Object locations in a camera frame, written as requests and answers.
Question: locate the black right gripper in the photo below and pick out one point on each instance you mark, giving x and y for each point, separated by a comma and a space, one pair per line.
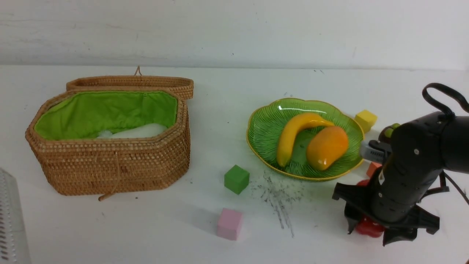
415, 163

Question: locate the red bell pepper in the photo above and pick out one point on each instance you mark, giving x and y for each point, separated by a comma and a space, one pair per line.
368, 227

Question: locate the dark purple mangosteen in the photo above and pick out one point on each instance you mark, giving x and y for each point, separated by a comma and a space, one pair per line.
386, 133

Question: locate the orange yellow mango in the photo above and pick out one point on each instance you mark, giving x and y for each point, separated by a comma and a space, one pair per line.
326, 147

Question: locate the yellow banana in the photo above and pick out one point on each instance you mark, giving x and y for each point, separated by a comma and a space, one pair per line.
293, 127

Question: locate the white radish with green leaves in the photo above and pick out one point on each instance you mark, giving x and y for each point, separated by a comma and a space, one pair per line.
145, 131

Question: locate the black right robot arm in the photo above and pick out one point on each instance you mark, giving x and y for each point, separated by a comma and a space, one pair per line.
454, 151

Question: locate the orange foam cube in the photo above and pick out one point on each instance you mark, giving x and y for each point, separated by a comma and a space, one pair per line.
373, 166

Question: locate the yellow foam cube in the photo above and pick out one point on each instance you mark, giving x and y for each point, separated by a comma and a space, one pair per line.
366, 120

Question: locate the green glass leaf plate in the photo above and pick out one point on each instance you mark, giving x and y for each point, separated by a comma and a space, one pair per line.
266, 124

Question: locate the green foam cube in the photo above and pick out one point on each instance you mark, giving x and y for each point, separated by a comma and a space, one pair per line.
236, 179

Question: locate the pink foam cube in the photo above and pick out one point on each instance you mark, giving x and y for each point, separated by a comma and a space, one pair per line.
229, 224

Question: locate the woven wicker basket lid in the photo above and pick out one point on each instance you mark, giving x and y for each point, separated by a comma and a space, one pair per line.
182, 87

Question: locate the woven wicker basket green lining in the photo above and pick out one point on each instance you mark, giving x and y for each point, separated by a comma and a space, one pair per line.
63, 137

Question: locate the grey perforated metal panel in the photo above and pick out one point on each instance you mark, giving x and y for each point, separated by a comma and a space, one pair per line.
14, 247

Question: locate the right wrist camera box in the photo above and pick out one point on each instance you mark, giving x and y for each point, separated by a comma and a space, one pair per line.
375, 151

